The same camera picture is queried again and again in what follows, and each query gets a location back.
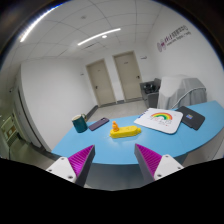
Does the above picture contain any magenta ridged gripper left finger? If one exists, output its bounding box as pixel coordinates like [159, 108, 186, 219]
[47, 145, 95, 187]

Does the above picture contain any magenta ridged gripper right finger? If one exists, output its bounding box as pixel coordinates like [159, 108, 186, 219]
[134, 144, 183, 184]

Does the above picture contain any orange charger plug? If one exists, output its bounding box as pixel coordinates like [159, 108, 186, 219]
[112, 121, 119, 132]

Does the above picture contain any blue table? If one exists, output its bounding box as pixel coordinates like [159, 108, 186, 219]
[53, 101, 224, 166]

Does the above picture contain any dark teal mug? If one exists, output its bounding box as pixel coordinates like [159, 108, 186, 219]
[72, 114, 88, 133]

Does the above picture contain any white rainbow mouse pad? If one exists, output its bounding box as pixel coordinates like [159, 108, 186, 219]
[134, 108, 183, 134]

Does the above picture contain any purple smartphone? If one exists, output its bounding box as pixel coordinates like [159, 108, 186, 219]
[89, 118, 109, 131]

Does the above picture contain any black notebook case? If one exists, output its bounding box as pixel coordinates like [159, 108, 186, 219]
[177, 106, 205, 130]

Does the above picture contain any dark grey chair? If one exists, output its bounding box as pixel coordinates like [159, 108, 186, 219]
[140, 78, 161, 108]

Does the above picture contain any grey cloth-covered equipment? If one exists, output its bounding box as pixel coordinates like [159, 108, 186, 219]
[157, 75, 207, 109]

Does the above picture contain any white partition cabinet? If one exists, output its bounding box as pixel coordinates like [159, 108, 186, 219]
[17, 59, 96, 152]

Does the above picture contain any left beige door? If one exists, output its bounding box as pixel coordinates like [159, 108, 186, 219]
[87, 60, 115, 105]

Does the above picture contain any beige door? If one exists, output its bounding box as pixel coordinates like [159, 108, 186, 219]
[87, 60, 115, 105]
[114, 52, 141, 100]

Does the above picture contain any right beige door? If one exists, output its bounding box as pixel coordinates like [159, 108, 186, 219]
[114, 52, 141, 100]

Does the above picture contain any long ceiling light strip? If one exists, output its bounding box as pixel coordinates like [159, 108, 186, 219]
[77, 28, 121, 46]

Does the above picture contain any purple wall logo sign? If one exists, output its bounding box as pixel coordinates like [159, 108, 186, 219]
[157, 25, 191, 52]

